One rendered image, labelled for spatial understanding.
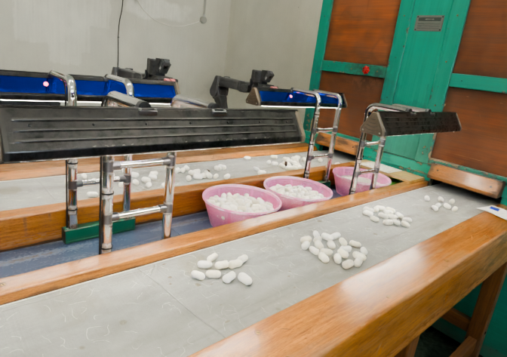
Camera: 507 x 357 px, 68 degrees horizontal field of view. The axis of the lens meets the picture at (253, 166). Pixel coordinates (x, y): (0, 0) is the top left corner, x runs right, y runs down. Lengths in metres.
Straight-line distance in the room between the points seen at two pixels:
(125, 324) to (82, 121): 0.36
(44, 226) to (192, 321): 0.55
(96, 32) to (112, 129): 2.87
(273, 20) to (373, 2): 1.63
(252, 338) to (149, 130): 0.39
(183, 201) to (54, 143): 0.76
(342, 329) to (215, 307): 0.24
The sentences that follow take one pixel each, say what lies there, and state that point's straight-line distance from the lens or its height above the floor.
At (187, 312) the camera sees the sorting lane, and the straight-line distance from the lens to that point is 0.78.
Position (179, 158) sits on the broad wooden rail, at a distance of 1.70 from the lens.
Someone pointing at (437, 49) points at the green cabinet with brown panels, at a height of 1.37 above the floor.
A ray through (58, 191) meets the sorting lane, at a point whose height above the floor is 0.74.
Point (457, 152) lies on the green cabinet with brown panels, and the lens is 1.95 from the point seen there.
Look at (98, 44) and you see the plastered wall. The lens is 3.49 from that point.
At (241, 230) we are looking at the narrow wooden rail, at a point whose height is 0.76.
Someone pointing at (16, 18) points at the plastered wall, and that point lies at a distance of 3.32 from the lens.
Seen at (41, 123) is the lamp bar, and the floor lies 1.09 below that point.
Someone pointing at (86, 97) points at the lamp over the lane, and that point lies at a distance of 1.19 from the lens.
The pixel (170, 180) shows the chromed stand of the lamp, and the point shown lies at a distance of 0.92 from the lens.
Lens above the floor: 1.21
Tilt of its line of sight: 15 degrees down
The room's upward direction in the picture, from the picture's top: 7 degrees clockwise
